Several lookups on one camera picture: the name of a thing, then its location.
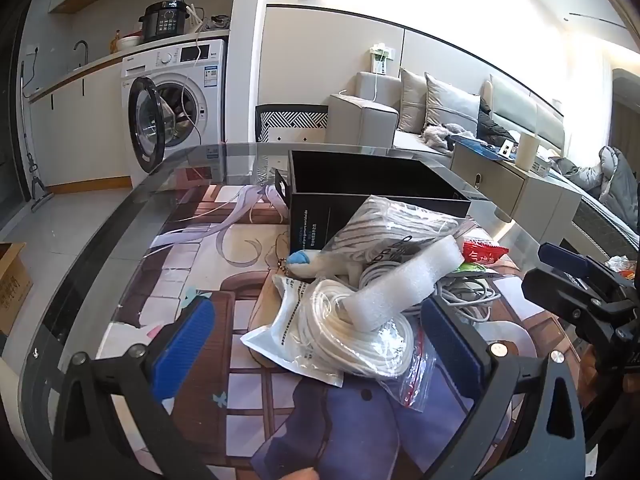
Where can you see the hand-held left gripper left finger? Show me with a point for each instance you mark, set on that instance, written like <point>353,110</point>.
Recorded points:
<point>186,345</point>

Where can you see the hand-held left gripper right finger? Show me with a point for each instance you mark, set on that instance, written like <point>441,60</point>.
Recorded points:
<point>450,345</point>

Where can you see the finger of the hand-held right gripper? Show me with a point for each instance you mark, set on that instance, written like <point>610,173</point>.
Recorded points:
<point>560,257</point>
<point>545,281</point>

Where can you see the white foam piece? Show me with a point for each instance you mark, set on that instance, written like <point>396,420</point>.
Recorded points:
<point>410,280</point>

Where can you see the white printed packet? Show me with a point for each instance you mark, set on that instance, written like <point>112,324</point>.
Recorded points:
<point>287,315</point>

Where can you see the white plush toy blue tip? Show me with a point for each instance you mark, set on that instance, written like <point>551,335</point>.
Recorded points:
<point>320,265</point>

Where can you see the black cardboard box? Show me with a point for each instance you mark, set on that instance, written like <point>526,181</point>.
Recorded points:
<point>380,175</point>

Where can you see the red snack packet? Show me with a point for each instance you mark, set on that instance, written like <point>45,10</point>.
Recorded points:
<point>482,251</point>

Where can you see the beige side cabinet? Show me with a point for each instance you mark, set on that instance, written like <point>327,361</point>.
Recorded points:
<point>505,185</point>

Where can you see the tissue box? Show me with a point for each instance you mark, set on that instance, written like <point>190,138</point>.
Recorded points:
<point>542,166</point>

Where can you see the grey down jacket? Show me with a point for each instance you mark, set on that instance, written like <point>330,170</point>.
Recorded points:
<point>612,175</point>

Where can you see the white cylinder cup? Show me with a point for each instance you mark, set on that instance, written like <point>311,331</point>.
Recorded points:
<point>526,150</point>

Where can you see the blue book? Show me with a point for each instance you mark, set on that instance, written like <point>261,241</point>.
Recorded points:
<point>482,147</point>

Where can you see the black jacket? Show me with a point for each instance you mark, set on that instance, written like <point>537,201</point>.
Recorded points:
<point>492,125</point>

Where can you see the grey furry cloth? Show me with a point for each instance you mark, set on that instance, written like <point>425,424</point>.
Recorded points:
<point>440,136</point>

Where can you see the brown cardboard box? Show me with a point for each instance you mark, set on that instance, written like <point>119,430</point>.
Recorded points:
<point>14,285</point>

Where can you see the grey pillow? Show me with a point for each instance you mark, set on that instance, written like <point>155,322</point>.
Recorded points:
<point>450,102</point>

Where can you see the beige pillow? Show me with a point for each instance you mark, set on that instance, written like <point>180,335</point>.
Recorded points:
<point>412,100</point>

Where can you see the kitchen counter cabinet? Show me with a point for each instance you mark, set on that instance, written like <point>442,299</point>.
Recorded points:
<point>85,130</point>

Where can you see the beige sofa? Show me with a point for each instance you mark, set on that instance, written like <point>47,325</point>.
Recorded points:
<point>360,115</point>

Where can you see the mop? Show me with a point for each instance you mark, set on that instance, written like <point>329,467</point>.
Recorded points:
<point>30,150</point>

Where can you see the white washing machine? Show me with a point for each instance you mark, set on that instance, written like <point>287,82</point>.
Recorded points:
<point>200,90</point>

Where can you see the white bowl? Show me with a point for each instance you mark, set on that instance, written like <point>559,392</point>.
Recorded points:
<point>129,42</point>

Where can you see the kitchen faucet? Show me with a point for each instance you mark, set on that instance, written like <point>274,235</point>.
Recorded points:
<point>82,50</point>

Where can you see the black pressure cooker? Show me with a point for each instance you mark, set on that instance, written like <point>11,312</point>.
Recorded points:
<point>165,20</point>

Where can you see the wall socket with charger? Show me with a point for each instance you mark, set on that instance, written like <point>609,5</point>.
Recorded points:
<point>381,60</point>

